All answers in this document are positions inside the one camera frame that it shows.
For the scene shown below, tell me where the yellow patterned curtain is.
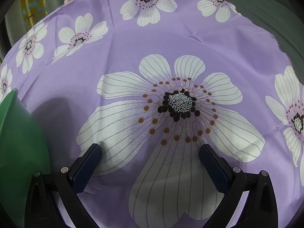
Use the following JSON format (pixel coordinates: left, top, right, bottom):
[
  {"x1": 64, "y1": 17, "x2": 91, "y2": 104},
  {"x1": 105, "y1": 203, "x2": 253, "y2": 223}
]
[{"x1": 20, "y1": 0, "x2": 46, "y2": 28}]

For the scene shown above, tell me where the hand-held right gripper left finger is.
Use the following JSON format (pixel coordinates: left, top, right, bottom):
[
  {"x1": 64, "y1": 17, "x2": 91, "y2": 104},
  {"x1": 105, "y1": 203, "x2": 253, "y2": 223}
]
[{"x1": 24, "y1": 143, "x2": 103, "y2": 228}]

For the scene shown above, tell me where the grey sofa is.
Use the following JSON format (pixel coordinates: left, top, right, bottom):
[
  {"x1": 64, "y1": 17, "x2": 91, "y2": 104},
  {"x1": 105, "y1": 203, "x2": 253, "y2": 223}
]
[{"x1": 207, "y1": 0, "x2": 304, "y2": 86}]

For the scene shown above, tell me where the purple floral tablecloth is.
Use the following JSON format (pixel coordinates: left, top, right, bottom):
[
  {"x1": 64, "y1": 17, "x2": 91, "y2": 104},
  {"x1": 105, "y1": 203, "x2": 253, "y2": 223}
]
[{"x1": 0, "y1": 0, "x2": 304, "y2": 228}]

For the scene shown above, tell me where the green plastic bowl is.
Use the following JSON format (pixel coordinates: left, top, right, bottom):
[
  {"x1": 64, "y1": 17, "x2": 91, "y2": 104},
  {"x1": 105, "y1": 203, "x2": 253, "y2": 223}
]
[{"x1": 0, "y1": 88, "x2": 51, "y2": 221}]

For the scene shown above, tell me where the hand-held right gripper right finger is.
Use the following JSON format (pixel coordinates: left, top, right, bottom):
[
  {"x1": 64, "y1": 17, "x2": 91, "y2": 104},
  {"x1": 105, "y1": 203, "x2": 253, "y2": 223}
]
[{"x1": 199, "y1": 144, "x2": 279, "y2": 228}]

